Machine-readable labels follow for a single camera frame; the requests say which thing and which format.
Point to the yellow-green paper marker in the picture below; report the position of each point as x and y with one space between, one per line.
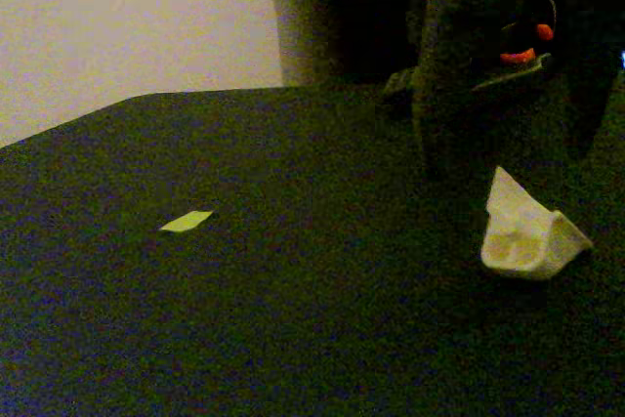
188 221

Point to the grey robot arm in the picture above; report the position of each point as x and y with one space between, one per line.
517 74

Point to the white plastic bracket part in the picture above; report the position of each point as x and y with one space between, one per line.
522 241

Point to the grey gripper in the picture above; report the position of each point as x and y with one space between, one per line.
441 95

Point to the dark desk mat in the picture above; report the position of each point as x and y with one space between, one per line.
293 265

